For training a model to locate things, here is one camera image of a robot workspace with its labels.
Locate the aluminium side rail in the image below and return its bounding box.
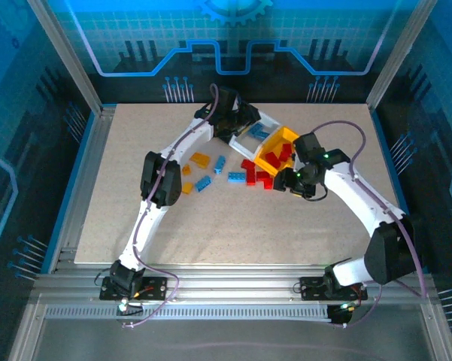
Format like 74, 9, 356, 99
54, 105, 117, 274

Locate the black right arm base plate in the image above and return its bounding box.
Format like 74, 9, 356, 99
299, 276, 369, 302

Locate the aluminium cross rail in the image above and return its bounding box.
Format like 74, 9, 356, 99
29, 262, 439, 305

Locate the aluminium lower frame rail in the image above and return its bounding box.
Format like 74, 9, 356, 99
420, 300, 452, 361
7, 300, 48, 361

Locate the slotted grey cable duct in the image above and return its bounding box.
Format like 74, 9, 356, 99
44, 305, 332, 320

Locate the yellow plastic bin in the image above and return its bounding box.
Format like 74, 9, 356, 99
254, 126, 301, 177

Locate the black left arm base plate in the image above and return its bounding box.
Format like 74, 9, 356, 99
99, 276, 168, 302

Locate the aluminium frame post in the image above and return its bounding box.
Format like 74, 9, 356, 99
365, 0, 439, 110
26, 0, 105, 114

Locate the blue table edge strip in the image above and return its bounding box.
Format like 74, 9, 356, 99
40, 111, 97, 274
371, 108, 430, 275

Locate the white plastic bin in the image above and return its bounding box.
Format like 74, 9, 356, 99
228, 111, 284, 159

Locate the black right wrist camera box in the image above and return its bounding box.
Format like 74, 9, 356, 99
292, 132, 325, 163

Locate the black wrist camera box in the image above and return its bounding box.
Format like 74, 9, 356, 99
292, 132, 325, 163
215, 86, 244, 112

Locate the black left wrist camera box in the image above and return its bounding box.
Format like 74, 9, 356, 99
215, 86, 244, 112

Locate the black plastic bin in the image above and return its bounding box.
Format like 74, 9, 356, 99
210, 107, 262, 146

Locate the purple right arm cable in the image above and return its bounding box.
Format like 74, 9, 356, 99
311, 120, 428, 329

